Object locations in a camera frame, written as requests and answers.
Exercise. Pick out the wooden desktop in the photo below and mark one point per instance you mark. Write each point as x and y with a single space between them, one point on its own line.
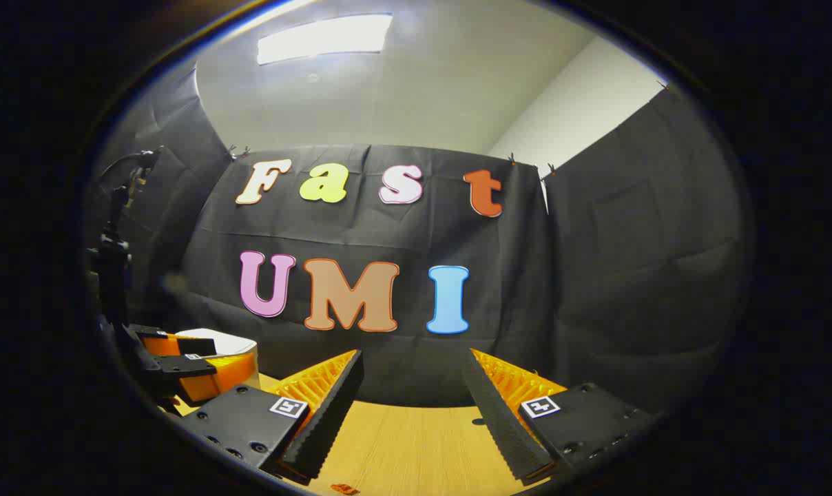
416 448

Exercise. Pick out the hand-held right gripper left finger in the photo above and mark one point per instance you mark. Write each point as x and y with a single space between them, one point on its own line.
326 420

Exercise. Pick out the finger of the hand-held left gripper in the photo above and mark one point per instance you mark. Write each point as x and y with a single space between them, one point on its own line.
209 379
175 344

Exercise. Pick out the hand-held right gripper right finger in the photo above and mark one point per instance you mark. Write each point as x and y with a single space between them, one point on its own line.
502 427

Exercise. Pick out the ceiling light panel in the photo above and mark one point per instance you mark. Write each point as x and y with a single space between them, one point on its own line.
323 38

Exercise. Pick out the black backdrop cloth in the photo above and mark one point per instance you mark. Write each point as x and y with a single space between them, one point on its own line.
595 289

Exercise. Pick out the white desktop garbage bin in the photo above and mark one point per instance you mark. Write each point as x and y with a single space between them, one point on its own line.
233 342

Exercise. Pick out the orange paper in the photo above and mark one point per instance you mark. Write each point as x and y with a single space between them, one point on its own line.
344 489

